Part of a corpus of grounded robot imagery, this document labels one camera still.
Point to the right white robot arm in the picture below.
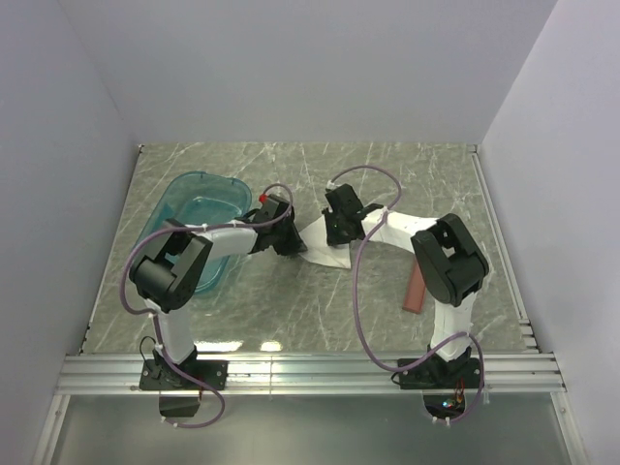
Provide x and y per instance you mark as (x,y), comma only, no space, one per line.
(451,264)

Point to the white paper napkin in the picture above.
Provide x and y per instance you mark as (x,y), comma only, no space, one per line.
(319,252)

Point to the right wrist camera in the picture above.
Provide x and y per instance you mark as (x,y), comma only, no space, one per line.
(331,186)

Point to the aluminium front rail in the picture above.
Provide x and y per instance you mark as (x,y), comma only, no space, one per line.
(291,374)

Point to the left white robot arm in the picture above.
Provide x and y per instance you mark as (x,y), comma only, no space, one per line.
(167,267)

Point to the brown utensil tray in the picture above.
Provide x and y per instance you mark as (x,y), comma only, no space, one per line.
(415,291)

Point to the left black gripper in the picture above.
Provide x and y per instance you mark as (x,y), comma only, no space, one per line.
(289,238)

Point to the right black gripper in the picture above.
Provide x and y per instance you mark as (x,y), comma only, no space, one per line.
(336,231)

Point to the teal transparent plastic bin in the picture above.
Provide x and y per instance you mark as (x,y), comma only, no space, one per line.
(212,204)

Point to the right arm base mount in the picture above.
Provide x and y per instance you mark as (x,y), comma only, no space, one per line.
(435,373)

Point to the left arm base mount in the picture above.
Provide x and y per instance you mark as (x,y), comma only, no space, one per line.
(157,375)

